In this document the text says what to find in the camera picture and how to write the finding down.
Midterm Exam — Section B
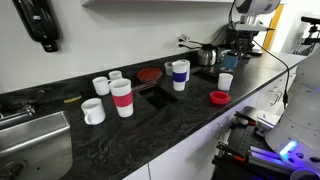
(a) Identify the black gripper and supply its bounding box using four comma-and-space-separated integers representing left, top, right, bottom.
226, 29, 258, 55

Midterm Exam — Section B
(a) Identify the blue mug cup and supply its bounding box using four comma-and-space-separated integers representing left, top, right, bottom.
221, 51, 239, 72

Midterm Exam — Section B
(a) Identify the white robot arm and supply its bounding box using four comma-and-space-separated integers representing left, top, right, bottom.
228, 0, 280, 55

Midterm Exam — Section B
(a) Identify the white plastic cup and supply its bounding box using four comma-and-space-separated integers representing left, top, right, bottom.
218, 73, 233, 91

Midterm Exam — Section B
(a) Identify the red plastic cup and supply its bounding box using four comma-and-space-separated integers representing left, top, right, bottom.
210, 91, 230, 105

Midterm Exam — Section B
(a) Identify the clear plastic cup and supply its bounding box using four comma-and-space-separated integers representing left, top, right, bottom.
164, 61, 173, 76

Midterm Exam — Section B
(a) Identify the small white cup back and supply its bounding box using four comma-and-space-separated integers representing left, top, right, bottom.
109, 70, 122, 80

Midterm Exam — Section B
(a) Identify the white ceramic mug back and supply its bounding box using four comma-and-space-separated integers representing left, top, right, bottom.
92, 76, 110, 96

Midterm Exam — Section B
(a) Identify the white ceramic mug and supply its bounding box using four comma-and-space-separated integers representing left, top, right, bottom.
92, 76, 110, 96
81, 98, 106, 125

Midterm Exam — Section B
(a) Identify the white ceramic mug front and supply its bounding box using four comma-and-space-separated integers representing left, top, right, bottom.
81, 98, 106, 125

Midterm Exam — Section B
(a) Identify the steel kettle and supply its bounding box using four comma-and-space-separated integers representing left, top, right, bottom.
197, 44, 218, 66

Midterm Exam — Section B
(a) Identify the white tumbler blue band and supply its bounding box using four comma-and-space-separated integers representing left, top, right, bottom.
172, 61, 188, 91

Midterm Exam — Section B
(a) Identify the orange black clamp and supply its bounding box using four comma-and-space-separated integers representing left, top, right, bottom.
216, 142, 246, 163
234, 111, 257, 126

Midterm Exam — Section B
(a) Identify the red octagonal plate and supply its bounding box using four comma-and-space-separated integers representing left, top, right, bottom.
136, 68, 162, 83

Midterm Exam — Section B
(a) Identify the white tumbler red band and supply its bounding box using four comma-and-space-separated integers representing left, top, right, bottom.
110, 78, 133, 118

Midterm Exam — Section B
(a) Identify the yellow green sponge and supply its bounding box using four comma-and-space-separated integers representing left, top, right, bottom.
64, 96, 82, 104

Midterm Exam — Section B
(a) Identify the black soap dispenser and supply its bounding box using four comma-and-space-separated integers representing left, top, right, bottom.
12, 0, 59, 53

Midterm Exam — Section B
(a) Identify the chrome faucet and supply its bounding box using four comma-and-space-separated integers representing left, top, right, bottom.
0, 89, 46, 122

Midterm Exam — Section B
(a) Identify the stainless steel sink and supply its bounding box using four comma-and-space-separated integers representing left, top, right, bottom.
0, 111, 73, 180

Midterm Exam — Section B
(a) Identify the wall power outlet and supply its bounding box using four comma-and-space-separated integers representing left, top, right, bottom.
177, 34, 190, 48

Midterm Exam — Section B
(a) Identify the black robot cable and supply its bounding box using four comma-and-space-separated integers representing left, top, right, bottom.
251, 39, 291, 109

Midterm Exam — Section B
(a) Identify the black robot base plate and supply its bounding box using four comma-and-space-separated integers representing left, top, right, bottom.
211, 106, 295, 180

